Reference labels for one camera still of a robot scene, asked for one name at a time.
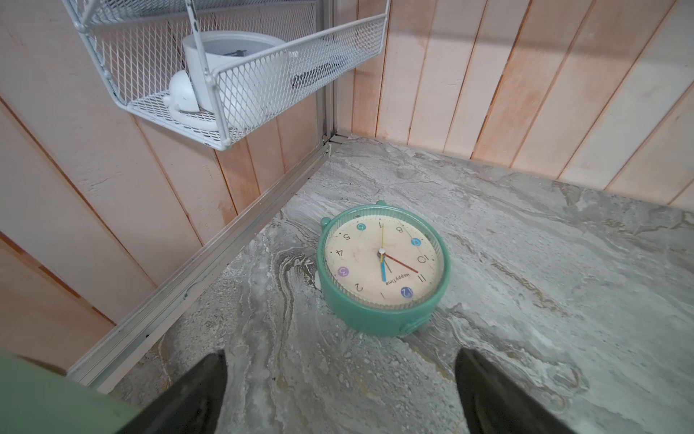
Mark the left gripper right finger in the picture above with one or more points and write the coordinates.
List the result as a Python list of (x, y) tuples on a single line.
[(494, 403)]

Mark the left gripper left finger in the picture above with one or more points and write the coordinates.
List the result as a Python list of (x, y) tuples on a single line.
[(192, 405)]

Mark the green pen cup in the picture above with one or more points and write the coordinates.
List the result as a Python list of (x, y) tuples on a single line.
[(36, 400)]

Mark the green round clock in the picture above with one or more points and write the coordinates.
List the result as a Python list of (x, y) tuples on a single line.
[(383, 270)]

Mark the white mug on shelf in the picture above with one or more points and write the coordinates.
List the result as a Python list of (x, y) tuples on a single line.
[(243, 88)]

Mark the white wire shelf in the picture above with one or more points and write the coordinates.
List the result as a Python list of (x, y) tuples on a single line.
[(215, 71)]

